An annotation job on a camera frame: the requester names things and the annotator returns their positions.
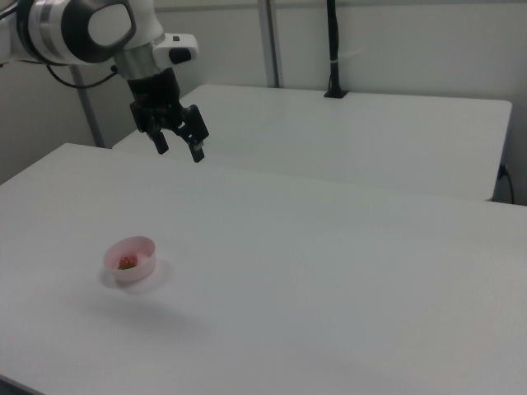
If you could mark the black pole with clamp base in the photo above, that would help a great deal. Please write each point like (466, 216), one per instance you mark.
(334, 45)

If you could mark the grey partition frame post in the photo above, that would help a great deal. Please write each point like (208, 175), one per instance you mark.
(269, 41)
(86, 107)

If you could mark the red strawberry with green leaves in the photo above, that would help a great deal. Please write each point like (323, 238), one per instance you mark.
(127, 261)

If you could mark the pink plastic bowl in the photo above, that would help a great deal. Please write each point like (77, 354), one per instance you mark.
(136, 263)

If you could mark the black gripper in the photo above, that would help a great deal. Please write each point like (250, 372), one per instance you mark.
(154, 98)

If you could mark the white side table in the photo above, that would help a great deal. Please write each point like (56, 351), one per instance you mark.
(329, 140)

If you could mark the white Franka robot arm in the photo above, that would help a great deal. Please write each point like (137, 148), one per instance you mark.
(49, 29)

